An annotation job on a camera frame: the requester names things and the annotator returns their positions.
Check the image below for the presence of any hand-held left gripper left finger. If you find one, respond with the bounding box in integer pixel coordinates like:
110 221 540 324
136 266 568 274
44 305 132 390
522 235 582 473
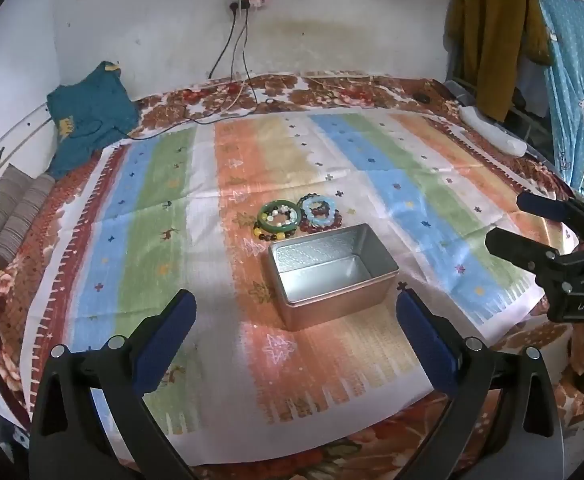
29 289 197 480

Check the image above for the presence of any striped pastel cloth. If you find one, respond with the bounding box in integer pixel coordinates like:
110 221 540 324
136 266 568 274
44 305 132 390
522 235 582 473
46 110 580 436

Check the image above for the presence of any blue printed curtain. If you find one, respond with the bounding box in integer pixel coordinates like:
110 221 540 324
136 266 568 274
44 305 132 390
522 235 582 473
532 0 584 196

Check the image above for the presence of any white plastic object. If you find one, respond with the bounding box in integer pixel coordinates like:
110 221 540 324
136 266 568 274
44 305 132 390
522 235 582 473
459 105 529 157

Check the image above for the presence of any black cable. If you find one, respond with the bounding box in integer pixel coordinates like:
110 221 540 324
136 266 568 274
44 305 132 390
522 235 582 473
208 10 237 81
66 7 283 141

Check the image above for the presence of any silver metal tin box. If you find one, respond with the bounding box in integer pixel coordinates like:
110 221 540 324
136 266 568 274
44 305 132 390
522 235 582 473
268 223 399 332

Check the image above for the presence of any white and dark bead bracelet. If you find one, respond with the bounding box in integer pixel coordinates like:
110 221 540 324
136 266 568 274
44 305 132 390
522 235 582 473
267 205 297 227

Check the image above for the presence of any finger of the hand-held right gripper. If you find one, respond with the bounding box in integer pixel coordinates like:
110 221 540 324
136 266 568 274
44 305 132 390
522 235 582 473
516 191 584 233
484 227 565 283

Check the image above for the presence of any white bed headboard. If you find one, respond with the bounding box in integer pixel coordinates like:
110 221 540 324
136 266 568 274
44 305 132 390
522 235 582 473
0 100 57 221

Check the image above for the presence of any red bead bracelet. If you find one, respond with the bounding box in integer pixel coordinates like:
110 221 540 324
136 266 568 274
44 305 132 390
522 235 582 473
297 192 343 235

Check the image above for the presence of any yellow and brown bead bracelet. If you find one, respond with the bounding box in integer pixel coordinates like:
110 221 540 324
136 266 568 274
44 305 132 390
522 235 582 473
253 220 297 244

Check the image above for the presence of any folded grey striped cloth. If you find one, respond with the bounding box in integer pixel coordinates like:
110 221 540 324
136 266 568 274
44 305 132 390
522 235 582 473
0 164 55 267

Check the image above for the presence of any teal garment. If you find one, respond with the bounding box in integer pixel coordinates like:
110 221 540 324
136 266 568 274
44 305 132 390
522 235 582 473
46 61 140 178

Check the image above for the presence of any green jade bangle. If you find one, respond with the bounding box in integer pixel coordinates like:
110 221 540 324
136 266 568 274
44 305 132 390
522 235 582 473
258 200 303 235

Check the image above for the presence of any light blue bead bracelet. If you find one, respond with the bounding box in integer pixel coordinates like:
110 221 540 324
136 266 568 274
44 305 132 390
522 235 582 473
302 199 337 229

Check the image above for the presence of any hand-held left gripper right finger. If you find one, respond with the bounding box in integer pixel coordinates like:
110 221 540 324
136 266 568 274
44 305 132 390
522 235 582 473
394 290 565 480

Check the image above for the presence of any mustard yellow jacket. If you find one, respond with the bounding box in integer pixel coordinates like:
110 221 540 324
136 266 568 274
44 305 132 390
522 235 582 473
444 0 553 121

